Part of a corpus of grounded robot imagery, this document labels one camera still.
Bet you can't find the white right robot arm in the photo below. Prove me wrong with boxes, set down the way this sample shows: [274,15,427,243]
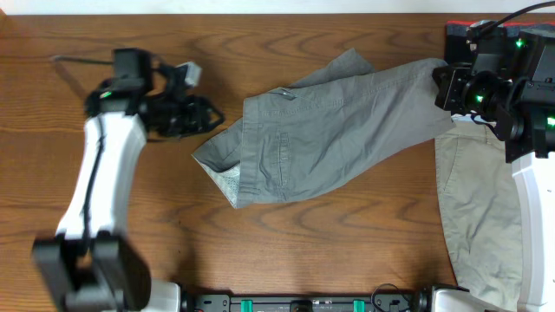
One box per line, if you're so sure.
[432,23,554,311]

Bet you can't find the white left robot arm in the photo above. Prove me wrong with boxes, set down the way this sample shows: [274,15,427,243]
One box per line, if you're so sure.
[32,62,224,311]

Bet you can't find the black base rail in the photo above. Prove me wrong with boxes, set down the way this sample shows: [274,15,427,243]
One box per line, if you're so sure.
[179,283,432,312]

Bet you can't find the grey shorts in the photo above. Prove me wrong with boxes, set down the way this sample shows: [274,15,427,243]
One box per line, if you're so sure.
[193,50,453,209]

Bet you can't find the black garment red waistband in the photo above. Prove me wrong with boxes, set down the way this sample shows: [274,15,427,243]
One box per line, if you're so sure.
[444,21,554,63]

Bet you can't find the beige khaki shorts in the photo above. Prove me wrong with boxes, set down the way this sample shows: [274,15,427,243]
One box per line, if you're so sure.
[434,120,522,311]

